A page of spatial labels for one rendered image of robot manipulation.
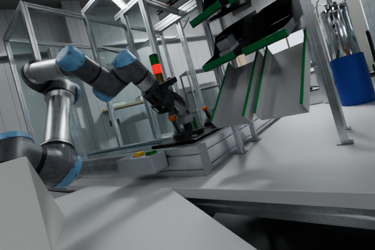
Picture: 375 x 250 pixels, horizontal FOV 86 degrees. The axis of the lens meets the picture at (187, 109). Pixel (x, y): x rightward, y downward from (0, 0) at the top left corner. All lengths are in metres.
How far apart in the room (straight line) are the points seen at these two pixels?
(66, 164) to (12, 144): 0.16
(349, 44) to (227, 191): 1.11
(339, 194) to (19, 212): 0.62
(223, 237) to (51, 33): 4.50
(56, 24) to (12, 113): 1.74
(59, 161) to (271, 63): 0.78
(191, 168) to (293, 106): 0.36
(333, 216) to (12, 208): 0.63
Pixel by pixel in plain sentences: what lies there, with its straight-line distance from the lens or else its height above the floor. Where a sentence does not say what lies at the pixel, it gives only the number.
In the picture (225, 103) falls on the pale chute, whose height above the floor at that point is 1.06.
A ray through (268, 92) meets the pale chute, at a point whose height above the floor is 1.06.
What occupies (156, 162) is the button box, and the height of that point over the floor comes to 0.93.
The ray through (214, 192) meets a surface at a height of 0.85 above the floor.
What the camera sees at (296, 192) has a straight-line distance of 0.49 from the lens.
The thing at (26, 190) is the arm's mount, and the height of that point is 1.00.
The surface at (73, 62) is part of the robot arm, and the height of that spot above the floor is 1.30.
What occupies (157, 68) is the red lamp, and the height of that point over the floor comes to 1.33.
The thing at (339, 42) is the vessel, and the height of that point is 1.21.
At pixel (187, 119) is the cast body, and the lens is 0.86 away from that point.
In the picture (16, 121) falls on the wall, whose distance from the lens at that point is 4.36.
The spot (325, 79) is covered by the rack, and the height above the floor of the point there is 1.05.
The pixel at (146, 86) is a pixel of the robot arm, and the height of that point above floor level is 1.20.
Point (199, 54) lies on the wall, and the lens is 5.09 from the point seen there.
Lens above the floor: 1.07
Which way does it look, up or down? 1 degrees up
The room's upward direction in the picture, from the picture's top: 16 degrees counter-clockwise
